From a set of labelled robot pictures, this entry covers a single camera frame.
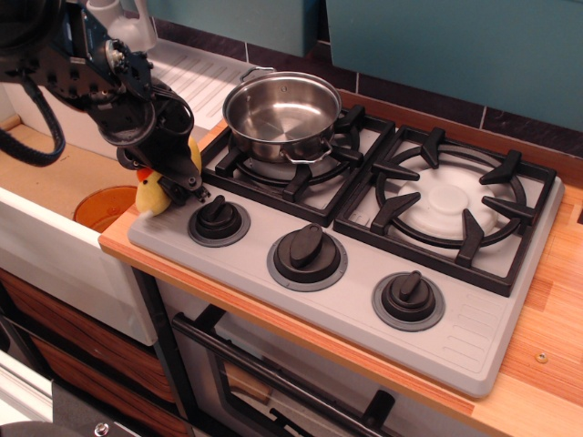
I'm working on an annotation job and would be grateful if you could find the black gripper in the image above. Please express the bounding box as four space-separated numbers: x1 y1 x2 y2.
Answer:
97 78 210 206

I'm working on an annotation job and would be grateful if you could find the yellow stuffed duck toy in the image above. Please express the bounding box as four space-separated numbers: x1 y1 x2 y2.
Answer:
135 137 202 216

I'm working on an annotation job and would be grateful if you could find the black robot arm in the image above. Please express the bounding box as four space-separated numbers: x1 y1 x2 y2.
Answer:
1 1 209 206

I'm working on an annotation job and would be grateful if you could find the stainless steel pan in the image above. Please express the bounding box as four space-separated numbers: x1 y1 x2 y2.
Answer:
222 67 342 164

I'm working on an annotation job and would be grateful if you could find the left black stove knob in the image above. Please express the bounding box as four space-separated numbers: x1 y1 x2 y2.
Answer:
188 195 251 248

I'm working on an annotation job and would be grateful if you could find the black stove knob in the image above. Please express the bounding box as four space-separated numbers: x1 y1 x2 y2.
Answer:
188 195 251 248
267 223 348 292
372 270 445 332

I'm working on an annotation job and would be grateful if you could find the orange plastic sink drain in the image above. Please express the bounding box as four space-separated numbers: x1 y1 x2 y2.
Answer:
73 186 137 233

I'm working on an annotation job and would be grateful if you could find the white left burner cap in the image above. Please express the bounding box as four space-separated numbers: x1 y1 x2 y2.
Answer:
246 158 338 180

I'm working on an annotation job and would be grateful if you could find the white burner cap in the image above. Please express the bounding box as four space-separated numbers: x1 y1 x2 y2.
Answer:
246 158 338 180
384 164 508 239

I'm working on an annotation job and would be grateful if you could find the left black burner grate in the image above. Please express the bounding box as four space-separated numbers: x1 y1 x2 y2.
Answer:
202 105 396 227

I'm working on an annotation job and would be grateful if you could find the black burner grate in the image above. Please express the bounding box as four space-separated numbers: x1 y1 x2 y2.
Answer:
202 105 396 227
333 127 559 298

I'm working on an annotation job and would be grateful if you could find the white toy sink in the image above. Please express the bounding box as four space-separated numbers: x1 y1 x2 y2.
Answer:
1 40 249 346

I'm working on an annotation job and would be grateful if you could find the middle black stove knob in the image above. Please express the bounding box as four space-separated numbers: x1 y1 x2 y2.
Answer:
267 223 348 292

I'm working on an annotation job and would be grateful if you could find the grey toy faucet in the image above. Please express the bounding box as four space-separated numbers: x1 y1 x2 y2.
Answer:
87 0 158 52

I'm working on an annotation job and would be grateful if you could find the upper wooden drawer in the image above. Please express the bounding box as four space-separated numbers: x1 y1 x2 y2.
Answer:
1 270 169 398

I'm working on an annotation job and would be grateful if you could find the wooden drawer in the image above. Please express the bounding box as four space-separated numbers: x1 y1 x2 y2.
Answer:
32 337 192 436
1 270 169 398

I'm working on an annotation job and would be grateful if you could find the lower wooden drawer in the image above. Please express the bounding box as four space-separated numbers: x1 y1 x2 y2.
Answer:
32 337 192 436

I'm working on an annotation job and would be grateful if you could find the grey toy stove top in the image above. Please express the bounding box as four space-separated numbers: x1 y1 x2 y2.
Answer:
128 121 565 398

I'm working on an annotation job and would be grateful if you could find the right black stove knob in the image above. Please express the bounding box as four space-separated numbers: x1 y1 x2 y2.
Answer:
372 270 445 332

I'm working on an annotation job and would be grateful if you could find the white right burner cap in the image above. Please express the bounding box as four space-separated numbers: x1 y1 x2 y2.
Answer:
384 164 508 239

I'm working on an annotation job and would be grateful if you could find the right black burner grate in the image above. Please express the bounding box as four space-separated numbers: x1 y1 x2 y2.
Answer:
333 127 559 298

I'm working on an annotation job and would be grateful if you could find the black braided cable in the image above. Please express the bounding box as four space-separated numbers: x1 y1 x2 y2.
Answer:
0 76 67 168

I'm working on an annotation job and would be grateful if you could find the black oven door handle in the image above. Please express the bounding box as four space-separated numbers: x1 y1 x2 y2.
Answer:
171 305 394 436

